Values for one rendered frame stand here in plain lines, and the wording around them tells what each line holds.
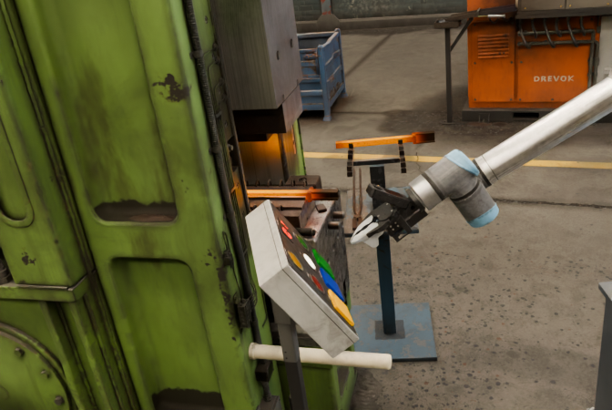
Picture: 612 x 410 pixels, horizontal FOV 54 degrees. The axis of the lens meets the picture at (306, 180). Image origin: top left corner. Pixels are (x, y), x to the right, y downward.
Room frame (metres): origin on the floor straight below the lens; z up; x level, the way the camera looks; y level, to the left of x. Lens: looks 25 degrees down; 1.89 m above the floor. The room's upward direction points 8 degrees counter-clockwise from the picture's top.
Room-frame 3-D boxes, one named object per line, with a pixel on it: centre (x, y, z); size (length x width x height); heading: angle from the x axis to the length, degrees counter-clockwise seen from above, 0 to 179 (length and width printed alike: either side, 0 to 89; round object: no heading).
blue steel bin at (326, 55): (6.00, 0.12, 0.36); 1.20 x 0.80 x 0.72; 71
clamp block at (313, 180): (2.01, 0.01, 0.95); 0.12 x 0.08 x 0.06; 72
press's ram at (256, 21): (1.93, 0.20, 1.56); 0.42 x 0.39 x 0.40; 72
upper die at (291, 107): (1.89, 0.21, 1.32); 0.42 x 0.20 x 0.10; 72
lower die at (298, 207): (1.89, 0.21, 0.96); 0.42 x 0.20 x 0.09; 72
